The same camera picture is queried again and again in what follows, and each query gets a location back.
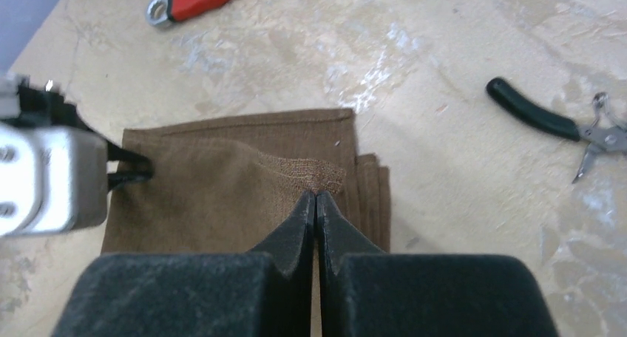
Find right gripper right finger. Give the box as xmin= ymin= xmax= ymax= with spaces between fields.
xmin=316 ymin=192 xmax=557 ymax=336

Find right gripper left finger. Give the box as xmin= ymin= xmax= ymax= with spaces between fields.
xmin=53 ymin=192 xmax=316 ymax=336

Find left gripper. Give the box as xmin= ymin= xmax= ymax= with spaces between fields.
xmin=14 ymin=78 xmax=154 ymax=191

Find brown cloth napkin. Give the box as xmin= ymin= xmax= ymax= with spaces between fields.
xmin=102 ymin=109 xmax=391 ymax=253

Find black pliers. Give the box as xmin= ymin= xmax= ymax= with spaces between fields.
xmin=485 ymin=78 xmax=626 ymax=183

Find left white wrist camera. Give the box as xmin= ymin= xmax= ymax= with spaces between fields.
xmin=1 ymin=75 xmax=108 ymax=236

